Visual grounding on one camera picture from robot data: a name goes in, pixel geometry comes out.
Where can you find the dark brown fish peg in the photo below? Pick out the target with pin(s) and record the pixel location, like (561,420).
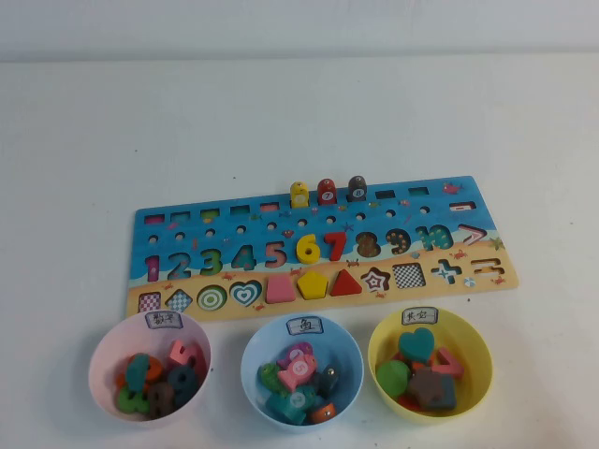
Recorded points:
(357,184)

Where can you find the yellow number six piece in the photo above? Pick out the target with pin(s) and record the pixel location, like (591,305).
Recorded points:
(302,250)

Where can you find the colourful wooden number puzzle board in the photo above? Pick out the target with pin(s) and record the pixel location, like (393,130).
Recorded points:
(262,224)

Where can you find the red number seven piece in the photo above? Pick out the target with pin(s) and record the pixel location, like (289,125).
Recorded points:
(336,248)

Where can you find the yellow pentagon piece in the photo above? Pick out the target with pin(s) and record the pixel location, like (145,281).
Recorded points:
(311,285)

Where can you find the pink trapezoid piece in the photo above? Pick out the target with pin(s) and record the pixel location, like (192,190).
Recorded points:
(280,290)

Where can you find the red triangle piece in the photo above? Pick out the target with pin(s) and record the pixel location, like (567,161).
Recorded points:
(345,286)

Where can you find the paper label on blue bowl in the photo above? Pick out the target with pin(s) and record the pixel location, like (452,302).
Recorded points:
(305,326)

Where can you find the purple pink fish piece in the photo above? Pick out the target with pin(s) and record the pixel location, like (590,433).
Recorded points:
(299,348)

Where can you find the blue plastic bowl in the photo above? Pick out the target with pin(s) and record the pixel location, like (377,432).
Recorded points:
(259,346)

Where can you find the paper label on yellow bowl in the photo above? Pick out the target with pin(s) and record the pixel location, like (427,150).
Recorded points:
(419,316)

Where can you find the green fish piece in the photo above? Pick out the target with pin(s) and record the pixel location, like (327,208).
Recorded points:
(269,374)

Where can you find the dark teal fish piece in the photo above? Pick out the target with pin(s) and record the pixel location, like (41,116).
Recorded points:
(327,379)

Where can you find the paper label on pink bowl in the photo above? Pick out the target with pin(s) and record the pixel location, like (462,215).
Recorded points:
(163,320)

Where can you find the teal heart piece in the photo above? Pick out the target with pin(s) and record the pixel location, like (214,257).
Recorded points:
(416,346)

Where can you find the pink number five piece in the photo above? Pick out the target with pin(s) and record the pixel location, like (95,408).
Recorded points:
(180,353)

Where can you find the green circle piece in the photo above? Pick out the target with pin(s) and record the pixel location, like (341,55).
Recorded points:
(393,379)

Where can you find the orange fish piece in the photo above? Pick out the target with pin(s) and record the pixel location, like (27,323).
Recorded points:
(323,414)

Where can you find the dark teal number nine piece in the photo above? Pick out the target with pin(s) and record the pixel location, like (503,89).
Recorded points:
(182,383)

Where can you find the brown star piece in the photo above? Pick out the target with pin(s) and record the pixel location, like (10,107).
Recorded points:
(426,386)

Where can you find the pink greater-than sign piece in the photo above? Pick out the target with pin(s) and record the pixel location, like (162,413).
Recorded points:
(450,368)

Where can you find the orange flat shape piece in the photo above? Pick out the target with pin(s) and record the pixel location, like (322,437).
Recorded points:
(407,403)

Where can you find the yellow plastic bowl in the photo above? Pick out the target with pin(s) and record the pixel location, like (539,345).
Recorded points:
(472,355)

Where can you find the teal green number piece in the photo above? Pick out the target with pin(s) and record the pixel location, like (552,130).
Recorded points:
(138,369)

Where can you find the brown number eight piece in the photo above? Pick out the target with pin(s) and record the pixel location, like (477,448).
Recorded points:
(161,397)

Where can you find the grey blue square piece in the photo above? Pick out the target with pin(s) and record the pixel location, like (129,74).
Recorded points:
(448,397)

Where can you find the orange number piece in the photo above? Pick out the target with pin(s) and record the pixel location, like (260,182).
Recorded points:
(120,380)

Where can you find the pink plastic bowl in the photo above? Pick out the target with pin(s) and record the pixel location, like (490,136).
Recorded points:
(107,374)

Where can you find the green number three piece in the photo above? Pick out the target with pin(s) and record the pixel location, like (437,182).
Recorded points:
(127,402)

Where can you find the yellow fish peg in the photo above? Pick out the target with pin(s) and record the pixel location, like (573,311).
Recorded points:
(299,192)

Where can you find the red fish peg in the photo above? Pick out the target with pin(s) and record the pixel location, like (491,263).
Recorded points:
(326,188)

